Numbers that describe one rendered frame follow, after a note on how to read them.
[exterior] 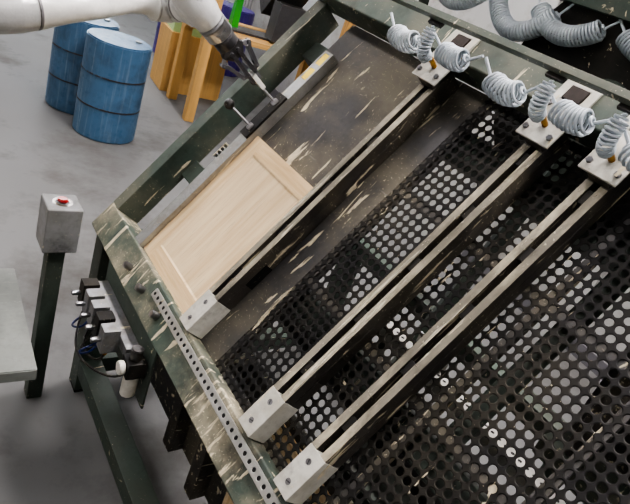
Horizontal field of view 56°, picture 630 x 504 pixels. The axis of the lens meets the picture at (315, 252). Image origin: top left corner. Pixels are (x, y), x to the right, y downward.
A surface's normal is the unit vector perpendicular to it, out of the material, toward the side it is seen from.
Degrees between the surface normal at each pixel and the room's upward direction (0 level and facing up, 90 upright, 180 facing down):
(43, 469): 0
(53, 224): 90
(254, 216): 56
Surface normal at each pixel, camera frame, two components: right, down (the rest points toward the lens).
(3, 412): 0.33, -0.84
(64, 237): 0.51, 0.55
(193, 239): -0.48, -0.46
